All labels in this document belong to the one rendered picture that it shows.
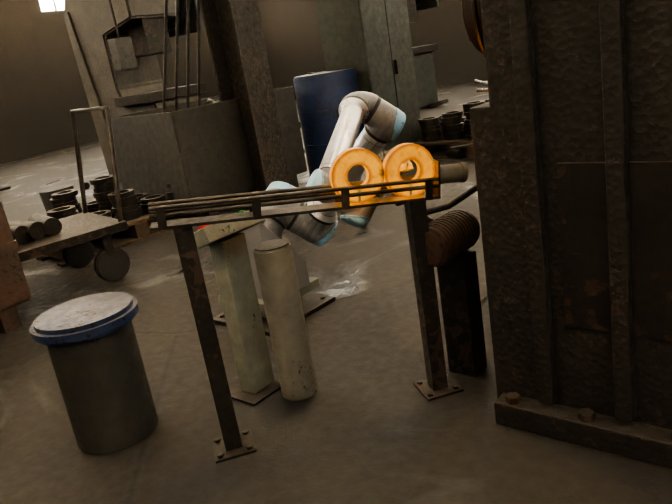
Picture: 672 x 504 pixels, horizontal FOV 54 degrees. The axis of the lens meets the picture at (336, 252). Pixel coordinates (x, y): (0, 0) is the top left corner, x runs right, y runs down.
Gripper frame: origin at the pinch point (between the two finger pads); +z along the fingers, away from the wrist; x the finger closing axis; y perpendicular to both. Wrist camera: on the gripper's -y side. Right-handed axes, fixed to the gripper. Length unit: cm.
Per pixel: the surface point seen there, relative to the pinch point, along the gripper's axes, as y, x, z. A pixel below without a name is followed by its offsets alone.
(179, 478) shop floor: -70, -81, -14
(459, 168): -3.8, 14.9, 1.4
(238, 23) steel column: 156, 4, -280
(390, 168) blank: 0.2, -5.5, 2.2
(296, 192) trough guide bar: -1.0, -33.4, 3.8
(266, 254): -14.6, -42.4, -21.5
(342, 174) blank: 1.3, -19.5, 2.6
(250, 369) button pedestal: -50, -54, -44
